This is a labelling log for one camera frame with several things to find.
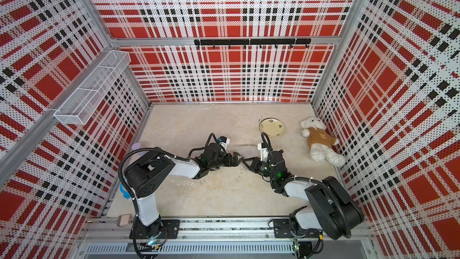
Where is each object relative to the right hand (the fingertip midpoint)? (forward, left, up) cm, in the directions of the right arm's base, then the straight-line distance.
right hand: (244, 160), depth 84 cm
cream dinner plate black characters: (+27, -19, -10) cm, 34 cm away
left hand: (+5, +2, -7) cm, 9 cm away
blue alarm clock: (-13, +55, -5) cm, 57 cm away
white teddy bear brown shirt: (+12, -41, -3) cm, 43 cm away
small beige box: (-24, +52, -7) cm, 57 cm away
